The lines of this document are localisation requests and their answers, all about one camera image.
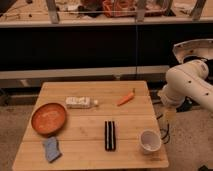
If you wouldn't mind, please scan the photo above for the wooden table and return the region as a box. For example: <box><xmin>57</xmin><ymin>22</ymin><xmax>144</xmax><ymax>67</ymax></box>
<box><xmin>13</xmin><ymin>81</ymin><xmax>169</xmax><ymax>171</ymax></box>

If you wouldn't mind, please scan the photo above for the white paper cup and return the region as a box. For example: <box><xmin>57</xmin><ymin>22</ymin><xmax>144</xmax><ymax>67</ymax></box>
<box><xmin>139</xmin><ymin>130</ymin><xmax>162</xmax><ymax>155</ymax></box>

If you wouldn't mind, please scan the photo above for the orange bowl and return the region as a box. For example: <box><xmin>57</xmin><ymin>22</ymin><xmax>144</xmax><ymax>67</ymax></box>
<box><xmin>31</xmin><ymin>103</ymin><xmax>67</xmax><ymax>136</ymax></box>

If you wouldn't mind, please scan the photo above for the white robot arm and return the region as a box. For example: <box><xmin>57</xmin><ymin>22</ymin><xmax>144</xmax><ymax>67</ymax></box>
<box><xmin>158</xmin><ymin>60</ymin><xmax>213</xmax><ymax>123</ymax></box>

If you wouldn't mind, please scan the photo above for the blue cloth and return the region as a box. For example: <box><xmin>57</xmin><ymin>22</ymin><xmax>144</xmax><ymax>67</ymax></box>
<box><xmin>43</xmin><ymin>137</ymin><xmax>62</xmax><ymax>163</ymax></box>

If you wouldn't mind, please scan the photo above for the red crate in background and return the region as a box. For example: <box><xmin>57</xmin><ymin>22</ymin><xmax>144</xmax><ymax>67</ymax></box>
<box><xmin>102</xmin><ymin>0</ymin><xmax>135</xmax><ymax>17</ymax></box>

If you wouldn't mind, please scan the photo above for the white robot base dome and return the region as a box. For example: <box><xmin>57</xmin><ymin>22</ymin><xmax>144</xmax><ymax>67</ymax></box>
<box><xmin>172</xmin><ymin>39</ymin><xmax>213</xmax><ymax>63</ymax></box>

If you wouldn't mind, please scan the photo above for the black cable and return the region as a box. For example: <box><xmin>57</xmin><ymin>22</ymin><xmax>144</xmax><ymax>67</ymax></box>
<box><xmin>155</xmin><ymin>113</ymin><xmax>172</xmax><ymax>145</ymax></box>

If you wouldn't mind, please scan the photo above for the black striped rectangular block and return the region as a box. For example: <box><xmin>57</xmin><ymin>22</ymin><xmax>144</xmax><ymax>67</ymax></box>
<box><xmin>105</xmin><ymin>121</ymin><xmax>116</xmax><ymax>151</ymax></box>

